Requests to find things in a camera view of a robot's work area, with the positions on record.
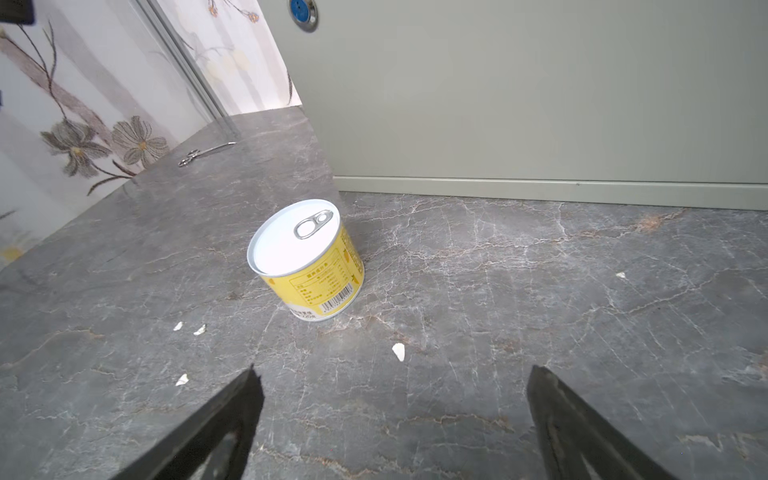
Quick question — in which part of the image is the yellow label can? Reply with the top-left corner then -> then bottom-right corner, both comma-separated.
247,199 -> 365,322

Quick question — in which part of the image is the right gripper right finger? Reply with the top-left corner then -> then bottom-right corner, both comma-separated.
526,365 -> 674,479

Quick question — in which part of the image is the grey metal cabinet box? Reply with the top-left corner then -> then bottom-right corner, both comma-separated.
261,0 -> 767,210

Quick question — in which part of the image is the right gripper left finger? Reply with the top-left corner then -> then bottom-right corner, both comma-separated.
114,367 -> 264,479

